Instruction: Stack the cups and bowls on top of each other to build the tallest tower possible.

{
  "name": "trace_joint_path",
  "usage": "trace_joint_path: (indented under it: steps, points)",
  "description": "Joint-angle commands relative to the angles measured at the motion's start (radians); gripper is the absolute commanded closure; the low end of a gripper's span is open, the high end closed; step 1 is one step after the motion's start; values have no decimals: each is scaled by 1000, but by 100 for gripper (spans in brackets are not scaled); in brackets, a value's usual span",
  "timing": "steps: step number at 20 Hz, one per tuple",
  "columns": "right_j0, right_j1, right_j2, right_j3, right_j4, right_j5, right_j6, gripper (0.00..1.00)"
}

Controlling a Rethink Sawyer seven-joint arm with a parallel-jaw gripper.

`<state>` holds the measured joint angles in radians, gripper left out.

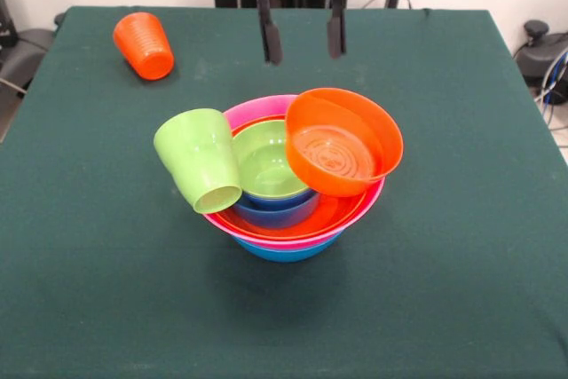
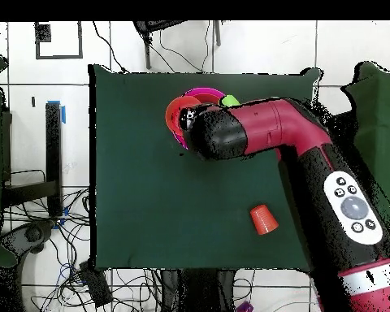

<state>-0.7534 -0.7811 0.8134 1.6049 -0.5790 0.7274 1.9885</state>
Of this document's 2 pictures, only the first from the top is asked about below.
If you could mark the large blue bowl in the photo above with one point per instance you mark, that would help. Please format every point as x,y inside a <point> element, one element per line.
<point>284,255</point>

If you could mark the grey wheeled base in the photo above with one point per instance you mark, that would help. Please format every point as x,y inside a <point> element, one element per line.
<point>541,55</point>
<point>26,50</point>

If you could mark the small green bowl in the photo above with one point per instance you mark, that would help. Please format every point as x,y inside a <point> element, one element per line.
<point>262,161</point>

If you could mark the black equipment box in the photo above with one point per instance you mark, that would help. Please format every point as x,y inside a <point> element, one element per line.
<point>6,24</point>

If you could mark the small light blue bowl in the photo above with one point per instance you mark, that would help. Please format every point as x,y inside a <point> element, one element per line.
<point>279,218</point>

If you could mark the orange cup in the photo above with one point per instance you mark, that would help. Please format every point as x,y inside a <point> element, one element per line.
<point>146,46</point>

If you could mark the small orange bowl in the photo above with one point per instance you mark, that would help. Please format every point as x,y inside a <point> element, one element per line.
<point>337,148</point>

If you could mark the large pink bowl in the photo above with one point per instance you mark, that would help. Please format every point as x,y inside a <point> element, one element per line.
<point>248,108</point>

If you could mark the green cup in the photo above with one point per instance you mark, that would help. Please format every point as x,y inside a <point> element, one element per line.
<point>199,157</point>

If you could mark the dark green tablecloth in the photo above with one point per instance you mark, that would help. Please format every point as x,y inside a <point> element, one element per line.
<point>111,263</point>

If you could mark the large orange bowl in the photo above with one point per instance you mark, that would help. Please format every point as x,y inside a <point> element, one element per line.
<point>337,215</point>

